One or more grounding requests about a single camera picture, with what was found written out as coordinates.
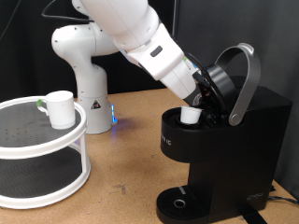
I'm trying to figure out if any black tape strap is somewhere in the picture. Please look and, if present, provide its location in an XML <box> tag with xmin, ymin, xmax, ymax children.
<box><xmin>238</xmin><ymin>206</ymin><xmax>269</xmax><ymax>224</ymax></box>

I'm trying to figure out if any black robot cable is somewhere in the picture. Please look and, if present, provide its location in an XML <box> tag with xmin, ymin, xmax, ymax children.
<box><xmin>41</xmin><ymin>0</ymin><xmax>94</xmax><ymax>24</ymax></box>

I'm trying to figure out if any silver lid handle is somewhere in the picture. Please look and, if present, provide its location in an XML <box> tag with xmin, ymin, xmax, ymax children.
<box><xmin>214</xmin><ymin>42</ymin><xmax>262</xmax><ymax>127</ymax></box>

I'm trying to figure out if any black slotted drip tray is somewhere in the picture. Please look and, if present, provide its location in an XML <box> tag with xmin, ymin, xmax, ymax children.
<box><xmin>156</xmin><ymin>185</ymin><xmax>213</xmax><ymax>224</ymax></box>

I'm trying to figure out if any white two-tier turntable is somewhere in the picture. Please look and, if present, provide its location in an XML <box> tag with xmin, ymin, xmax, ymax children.
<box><xmin>0</xmin><ymin>94</ymin><xmax>93</xmax><ymax>210</ymax></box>

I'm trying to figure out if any black brew head lid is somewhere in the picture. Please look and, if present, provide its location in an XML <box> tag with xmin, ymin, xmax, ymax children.
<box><xmin>199</xmin><ymin>63</ymin><xmax>239</xmax><ymax>118</ymax></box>

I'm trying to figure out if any black backdrop curtain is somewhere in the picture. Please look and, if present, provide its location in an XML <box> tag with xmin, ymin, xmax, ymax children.
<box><xmin>0</xmin><ymin>0</ymin><xmax>176</xmax><ymax>102</ymax></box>

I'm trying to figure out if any black Keurig coffee machine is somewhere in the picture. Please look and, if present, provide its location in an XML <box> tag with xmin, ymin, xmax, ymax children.
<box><xmin>155</xmin><ymin>76</ymin><xmax>293</xmax><ymax>224</ymax></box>

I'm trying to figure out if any red-lidded white coffee pod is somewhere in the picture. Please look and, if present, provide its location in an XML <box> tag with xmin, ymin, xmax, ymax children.
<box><xmin>180</xmin><ymin>105</ymin><xmax>203</xmax><ymax>125</ymax></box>

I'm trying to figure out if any braided power cable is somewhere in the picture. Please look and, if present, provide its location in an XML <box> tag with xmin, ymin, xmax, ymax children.
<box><xmin>266</xmin><ymin>186</ymin><xmax>299</xmax><ymax>206</ymax></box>

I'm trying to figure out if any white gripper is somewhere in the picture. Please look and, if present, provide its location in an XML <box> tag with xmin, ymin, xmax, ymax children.
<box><xmin>151</xmin><ymin>57</ymin><xmax>198</xmax><ymax>98</ymax></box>

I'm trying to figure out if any white mug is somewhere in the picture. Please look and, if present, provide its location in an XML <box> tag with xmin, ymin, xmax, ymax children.
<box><xmin>36</xmin><ymin>90</ymin><xmax>77</xmax><ymax>131</ymax></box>

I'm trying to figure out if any grey partition panel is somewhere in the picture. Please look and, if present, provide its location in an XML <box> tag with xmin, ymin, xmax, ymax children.
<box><xmin>169</xmin><ymin>0</ymin><xmax>299</xmax><ymax>200</ymax></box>

